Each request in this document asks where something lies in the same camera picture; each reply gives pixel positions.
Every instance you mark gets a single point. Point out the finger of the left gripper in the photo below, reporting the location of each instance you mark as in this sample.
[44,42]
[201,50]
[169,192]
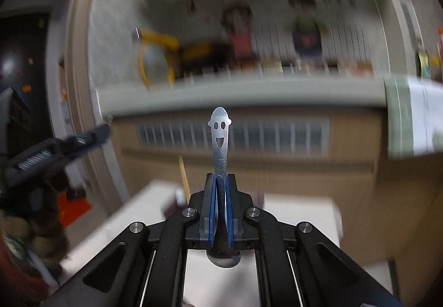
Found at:
[92,139]

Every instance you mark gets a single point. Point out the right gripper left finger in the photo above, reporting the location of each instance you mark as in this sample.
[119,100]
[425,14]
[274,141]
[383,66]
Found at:
[169,242]

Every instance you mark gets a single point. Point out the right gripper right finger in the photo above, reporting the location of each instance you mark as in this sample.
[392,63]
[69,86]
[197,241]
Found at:
[274,244]

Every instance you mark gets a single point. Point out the metal smiley-handle spoon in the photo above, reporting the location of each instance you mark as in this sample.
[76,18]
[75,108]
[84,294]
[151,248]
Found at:
[220,140]

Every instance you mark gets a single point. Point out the wooden chopstick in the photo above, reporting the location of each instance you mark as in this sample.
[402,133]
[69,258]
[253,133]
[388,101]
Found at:
[185,180]

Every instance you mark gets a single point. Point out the person's left hand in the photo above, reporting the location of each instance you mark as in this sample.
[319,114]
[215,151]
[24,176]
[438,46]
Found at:
[30,223]

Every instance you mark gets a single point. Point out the purple plastic utensil holder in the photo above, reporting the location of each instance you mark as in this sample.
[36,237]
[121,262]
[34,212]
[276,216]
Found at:
[169,206]

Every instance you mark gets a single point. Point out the white ball-top utensil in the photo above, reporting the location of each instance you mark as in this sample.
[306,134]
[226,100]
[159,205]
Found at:
[180,197]

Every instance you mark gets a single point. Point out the white tablecloth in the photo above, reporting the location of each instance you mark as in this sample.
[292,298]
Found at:
[145,265]

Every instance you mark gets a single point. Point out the red floor mat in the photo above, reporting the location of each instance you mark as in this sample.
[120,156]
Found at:
[71,210]

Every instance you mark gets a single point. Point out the grey ventilation grille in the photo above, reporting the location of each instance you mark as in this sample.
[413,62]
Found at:
[295,137]

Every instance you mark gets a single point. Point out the green checkered cloth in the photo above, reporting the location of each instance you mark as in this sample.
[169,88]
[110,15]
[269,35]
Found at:
[414,115]

